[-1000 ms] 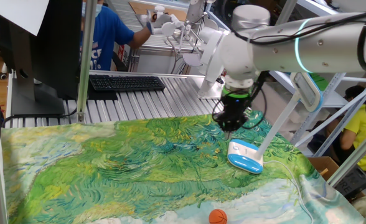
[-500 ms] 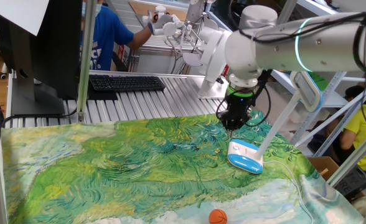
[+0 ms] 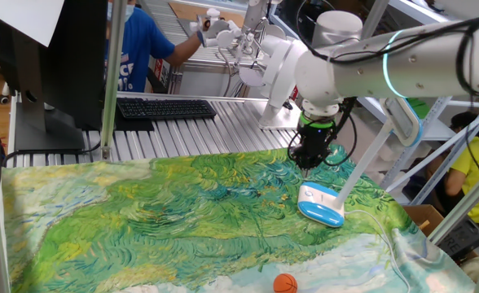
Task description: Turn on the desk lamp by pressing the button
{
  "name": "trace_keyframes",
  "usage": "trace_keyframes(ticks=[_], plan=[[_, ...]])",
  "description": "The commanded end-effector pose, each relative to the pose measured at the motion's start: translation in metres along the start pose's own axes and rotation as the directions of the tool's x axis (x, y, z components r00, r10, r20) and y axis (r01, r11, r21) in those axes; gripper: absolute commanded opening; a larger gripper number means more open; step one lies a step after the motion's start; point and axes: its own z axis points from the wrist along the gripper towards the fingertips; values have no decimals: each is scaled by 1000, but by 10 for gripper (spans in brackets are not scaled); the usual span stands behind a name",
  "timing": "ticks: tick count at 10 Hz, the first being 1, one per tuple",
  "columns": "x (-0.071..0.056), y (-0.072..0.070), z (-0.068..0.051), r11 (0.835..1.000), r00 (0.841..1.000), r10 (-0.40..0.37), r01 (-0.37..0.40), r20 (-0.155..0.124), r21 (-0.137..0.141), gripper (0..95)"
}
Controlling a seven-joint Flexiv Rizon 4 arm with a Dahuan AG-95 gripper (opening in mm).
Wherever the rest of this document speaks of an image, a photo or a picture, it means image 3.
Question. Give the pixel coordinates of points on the white paper sheet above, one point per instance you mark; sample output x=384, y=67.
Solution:
x=23, y=18

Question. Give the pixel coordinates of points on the person in blue shirt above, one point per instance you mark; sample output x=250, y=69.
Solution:
x=137, y=49

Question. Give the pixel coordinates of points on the black printed box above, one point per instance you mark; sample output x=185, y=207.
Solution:
x=465, y=238

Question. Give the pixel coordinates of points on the grey background robot column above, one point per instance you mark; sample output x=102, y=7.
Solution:
x=256, y=14

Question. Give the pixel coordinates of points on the orange mini basketball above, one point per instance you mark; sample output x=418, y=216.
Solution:
x=285, y=284

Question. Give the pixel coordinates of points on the slanted silver pole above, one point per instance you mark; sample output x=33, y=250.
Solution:
x=374, y=18

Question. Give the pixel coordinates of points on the green painting print tablecloth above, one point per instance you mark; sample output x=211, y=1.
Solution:
x=182, y=224

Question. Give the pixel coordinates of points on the white haptic control device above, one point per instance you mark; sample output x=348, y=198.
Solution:
x=282, y=69

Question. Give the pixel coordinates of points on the black keyboard mat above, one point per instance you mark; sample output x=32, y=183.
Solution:
x=131, y=124

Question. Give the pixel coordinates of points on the small white webcam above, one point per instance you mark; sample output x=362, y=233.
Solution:
x=3, y=95

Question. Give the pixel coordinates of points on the brown wooden board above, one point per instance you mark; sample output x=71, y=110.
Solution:
x=207, y=14

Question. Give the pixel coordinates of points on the grey metal shelf rack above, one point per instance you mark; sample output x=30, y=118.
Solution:
x=435, y=130

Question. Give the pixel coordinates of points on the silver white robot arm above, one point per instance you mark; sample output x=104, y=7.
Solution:
x=418, y=65

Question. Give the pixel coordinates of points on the black keyboard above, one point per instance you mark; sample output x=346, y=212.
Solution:
x=166, y=108

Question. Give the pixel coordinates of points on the person in yellow shirt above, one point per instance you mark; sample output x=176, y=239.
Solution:
x=477, y=179

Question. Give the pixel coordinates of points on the brown cardboard box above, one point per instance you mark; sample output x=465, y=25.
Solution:
x=420, y=215

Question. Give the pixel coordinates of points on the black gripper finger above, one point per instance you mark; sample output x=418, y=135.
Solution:
x=315, y=162
x=304, y=163

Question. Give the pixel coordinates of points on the white blue desk lamp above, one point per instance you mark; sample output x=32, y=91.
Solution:
x=319, y=203

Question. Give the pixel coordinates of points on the black computer monitor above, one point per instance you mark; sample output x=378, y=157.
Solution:
x=76, y=61

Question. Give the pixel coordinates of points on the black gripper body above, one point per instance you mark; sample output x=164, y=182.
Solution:
x=315, y=142

